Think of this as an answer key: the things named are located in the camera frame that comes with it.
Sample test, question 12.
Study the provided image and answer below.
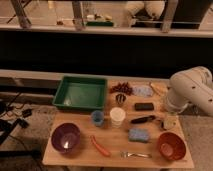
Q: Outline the dark red grape bunch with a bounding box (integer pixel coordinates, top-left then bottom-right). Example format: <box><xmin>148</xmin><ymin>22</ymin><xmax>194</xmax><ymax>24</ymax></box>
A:
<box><xmin>110</xmin><ymin>82</ymin><xmax>133</xmax><ymax>95</ymax></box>

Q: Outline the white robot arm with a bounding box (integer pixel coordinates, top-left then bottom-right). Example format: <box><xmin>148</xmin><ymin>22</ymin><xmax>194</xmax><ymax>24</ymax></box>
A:
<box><xmin>163</xmin><ymin>66</ymin><xmax>213</xmax><ymax>117</ymax></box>

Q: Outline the green plastic tray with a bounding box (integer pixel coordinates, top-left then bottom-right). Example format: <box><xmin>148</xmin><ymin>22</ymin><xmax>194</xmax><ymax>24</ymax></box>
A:
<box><xmin>52</xmin><ymin>76</ymin><xmax>107</xmax><ymax>111</ymax></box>

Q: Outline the small metal cup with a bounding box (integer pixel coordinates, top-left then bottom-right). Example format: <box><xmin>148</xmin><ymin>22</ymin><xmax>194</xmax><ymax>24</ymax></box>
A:
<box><xmin>115</xmin><ymin>93</ymin><xmax>126</xmax><ymax>106</ymax></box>

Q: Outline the white plastic cup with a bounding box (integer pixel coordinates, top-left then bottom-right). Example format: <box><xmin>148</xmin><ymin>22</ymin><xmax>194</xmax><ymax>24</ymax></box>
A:
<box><xmin>110</xmin><ymin>107</ymin><xmax>126</xmax><ymax>127</ymax></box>

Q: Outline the blue plastic cup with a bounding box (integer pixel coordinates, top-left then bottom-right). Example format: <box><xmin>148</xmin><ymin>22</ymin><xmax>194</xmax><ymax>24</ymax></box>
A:
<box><xmin>91</xmin><ymin>110</ymin><xmax>104</xmax><ymax>126</ymax></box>

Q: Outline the black rectangular block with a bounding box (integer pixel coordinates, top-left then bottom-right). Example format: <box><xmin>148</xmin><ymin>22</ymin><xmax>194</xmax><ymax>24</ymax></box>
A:
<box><xmin>134</xmin><ymin>103</ymin><xmax>154</xmax><ymax>111</ymax></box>

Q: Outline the clear plastic bag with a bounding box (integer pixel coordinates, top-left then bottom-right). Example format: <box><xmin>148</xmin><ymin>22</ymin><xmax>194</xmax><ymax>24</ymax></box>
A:
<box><xmin>133</xmin><ymin>85</ymin><xmax>153</xmax><ymax>97</ymax></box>

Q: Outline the wooden spatula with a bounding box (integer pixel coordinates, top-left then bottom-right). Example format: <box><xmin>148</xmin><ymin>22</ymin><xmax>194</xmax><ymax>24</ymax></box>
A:
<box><xmin>150</xmin><ymin>83</ymin><xmax>165</xmax><ymax>96</ymax></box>

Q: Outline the blue sponge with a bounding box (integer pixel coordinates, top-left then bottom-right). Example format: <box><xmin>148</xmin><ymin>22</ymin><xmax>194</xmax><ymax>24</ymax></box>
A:
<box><xmin>128</xmin><ymin>128</ymin><xmax>150</xmax><ymax>143</ymax></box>

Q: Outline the orange carrot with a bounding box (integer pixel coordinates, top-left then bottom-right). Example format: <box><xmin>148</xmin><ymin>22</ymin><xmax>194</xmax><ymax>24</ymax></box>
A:
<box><xmin>90</xmin><ymin>135</ymin><xmax>111</xmax><ymax>157</ymax></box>

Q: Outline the purple bowl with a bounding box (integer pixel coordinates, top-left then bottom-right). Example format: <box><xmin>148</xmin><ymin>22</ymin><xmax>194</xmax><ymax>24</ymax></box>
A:
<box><xmin>51</xmin><ymin>123</ymin><xmax>80</xmax><ymax>154</ymax></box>

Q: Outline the silver fork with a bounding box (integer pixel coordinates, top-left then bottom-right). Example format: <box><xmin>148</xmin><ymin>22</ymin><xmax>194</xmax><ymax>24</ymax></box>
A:
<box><xmin>121</xmin><ymin>152</ymin><xmax>152</xmax><ymax>158</ymax></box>

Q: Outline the orange bowl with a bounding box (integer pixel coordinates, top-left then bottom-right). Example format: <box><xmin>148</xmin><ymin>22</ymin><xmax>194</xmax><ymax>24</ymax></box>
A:
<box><xmin>157</xmin><ymin>132</ymin><xmax>186</xmax><ymax>161</ymax></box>

